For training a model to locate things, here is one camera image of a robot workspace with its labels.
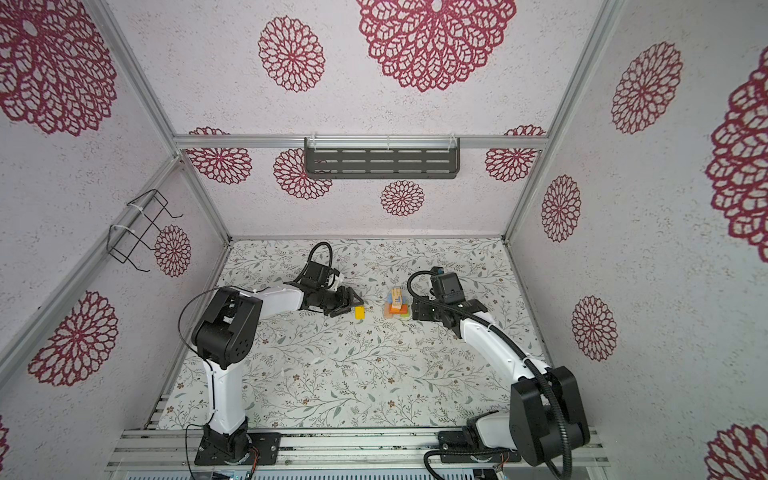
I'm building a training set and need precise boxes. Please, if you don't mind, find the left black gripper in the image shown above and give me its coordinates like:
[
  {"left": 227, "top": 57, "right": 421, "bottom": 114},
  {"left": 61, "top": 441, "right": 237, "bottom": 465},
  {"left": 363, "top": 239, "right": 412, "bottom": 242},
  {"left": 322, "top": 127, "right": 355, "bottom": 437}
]
[{"left": 316, "top": 284, "right": 363, "bottom": 317}]

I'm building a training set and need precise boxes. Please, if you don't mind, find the orange rectangular block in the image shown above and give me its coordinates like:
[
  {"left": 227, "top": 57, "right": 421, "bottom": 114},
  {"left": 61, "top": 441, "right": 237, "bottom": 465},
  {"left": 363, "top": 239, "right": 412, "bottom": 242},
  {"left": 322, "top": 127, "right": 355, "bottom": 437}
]
[{"left": 391, "top": 305, "right": 410, "bottom": 316}]

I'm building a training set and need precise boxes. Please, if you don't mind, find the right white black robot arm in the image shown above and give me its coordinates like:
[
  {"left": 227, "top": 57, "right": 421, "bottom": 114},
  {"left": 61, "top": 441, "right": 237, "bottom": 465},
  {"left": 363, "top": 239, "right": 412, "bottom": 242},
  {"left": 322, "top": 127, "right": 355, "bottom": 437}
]
[{"left": 406, "top": 267, "right": 591, "bottom": 479}]

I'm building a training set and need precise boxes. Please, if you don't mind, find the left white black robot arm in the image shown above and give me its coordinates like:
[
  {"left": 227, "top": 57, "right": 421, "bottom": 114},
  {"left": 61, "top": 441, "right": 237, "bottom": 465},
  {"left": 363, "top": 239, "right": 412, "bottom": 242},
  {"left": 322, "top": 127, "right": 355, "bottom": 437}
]
[{"left": 190, "top": 266, "right": 364, "bottom": 466}]

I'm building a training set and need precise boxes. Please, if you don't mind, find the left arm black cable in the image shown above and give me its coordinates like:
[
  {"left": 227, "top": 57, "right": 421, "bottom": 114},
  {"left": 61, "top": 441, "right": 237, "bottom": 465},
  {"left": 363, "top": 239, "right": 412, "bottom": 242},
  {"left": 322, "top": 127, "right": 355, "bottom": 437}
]
[{"left": 177, "top": 241, "right": 335, "bottom": 480}]

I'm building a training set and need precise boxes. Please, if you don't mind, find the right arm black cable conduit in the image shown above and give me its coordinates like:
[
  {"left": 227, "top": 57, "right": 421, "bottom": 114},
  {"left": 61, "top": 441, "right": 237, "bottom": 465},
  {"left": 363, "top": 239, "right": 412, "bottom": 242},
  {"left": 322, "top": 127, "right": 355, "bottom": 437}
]
[{"left": 406, "top": 269, "right": 574, "bottom": 480}]

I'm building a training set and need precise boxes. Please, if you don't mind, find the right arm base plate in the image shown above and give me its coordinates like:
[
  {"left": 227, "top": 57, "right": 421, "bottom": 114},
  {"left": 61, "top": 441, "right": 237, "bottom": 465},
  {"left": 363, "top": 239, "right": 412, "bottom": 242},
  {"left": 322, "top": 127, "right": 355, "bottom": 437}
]
[{"left": 437, "top": 428, "right": 522, "bottom": 464}]

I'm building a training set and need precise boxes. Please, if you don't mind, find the grey metal wall shelf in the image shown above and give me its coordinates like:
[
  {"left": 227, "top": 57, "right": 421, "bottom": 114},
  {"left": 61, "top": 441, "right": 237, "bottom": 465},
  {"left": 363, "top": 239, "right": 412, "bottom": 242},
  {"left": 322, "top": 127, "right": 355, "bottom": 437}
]
[{"left": 304, "top": 137, "right": 461, "bottom": 180}]

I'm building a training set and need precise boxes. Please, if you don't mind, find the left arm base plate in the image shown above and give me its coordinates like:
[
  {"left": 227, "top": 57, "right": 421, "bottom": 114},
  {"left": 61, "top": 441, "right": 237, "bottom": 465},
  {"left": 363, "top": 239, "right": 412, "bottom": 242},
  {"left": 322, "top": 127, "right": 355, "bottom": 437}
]
[{"left": 193, "top": 431, "right": 281, "bottom": 466}]

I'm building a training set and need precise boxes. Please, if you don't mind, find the black wire wall rack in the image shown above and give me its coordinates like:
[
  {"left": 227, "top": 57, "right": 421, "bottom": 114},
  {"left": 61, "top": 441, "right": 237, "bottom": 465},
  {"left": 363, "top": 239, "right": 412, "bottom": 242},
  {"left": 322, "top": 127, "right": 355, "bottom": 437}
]
[{"left": 105, "top": 189, "right": 183, "bottom": 273}]

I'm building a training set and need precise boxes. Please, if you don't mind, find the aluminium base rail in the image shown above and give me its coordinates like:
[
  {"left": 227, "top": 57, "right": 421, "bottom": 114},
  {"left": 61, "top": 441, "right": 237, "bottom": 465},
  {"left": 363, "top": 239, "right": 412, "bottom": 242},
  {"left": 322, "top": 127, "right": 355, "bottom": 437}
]
[{"left": 107, "top": 395, "right": 610, "bottom": 480}]

